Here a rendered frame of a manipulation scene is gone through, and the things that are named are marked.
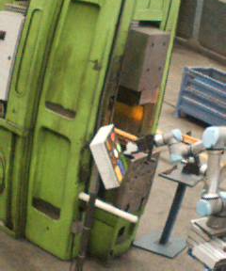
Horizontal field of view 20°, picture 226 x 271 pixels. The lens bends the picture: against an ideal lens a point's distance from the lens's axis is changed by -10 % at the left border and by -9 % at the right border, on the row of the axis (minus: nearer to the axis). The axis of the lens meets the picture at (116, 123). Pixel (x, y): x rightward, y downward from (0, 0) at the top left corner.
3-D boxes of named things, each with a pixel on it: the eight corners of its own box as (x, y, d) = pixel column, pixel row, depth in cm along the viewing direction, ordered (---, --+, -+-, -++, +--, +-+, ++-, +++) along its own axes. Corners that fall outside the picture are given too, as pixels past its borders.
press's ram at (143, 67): (167, 85, 455) (176, 33, 442) (137, 91, 423) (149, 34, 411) (117, 67, 475) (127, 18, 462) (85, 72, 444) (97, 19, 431)
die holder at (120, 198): (147, 203, 481) (161, 149, 467) (118, 216, 449) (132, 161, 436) (86, 177, 508) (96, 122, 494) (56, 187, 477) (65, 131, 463)
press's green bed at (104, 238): (132, 249, 495) (146, 203, 480) (106, 263, 465) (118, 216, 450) (78, 225, 522) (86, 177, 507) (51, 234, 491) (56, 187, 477)
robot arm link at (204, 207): (221, 215, 365) (230, 126, 361) (205, 219, 356) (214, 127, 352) (210, 213, 375) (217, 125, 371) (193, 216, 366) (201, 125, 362)
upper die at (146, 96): (154, 101, 447) (157, 87, 444) (138, 104, 430) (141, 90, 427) (104, 81, 467) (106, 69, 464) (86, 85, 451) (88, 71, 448)
